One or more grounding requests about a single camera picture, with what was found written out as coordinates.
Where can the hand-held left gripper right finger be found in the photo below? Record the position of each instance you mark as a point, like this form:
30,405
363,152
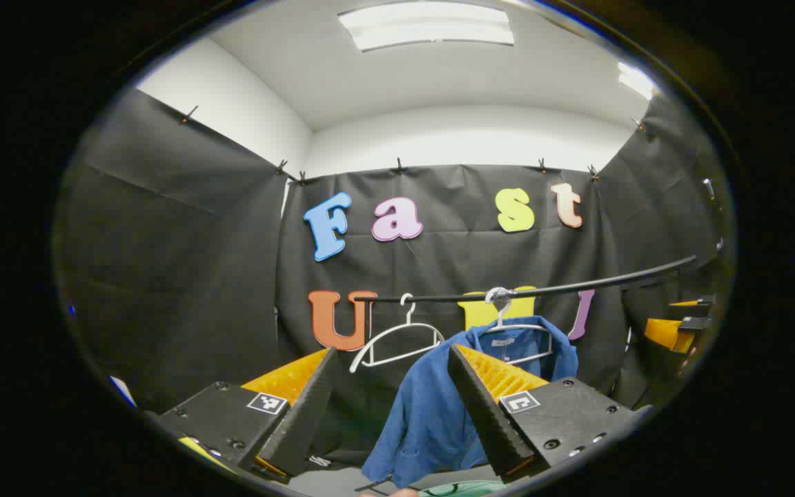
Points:
487,421

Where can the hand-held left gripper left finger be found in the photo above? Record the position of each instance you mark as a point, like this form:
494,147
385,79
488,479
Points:
304,421

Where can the small ceiling light panel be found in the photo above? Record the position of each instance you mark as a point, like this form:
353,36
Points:
635,81

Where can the blue shirt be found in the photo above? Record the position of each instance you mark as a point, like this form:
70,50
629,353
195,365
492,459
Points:
425,414

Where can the green laundry hamper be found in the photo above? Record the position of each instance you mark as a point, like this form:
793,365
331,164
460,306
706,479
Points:
466,489

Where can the black backdrop cloth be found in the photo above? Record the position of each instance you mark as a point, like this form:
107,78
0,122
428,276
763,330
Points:
197,276

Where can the black clothes rack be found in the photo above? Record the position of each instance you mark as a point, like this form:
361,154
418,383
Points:
577,285

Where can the large ceiling light panel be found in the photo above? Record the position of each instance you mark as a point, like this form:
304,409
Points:
425,24

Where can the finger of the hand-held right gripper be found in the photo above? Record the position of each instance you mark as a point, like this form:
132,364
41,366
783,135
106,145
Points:
694,302
666,333

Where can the white plastic hanger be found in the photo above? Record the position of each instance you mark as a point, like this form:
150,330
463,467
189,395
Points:
501,317
397,333

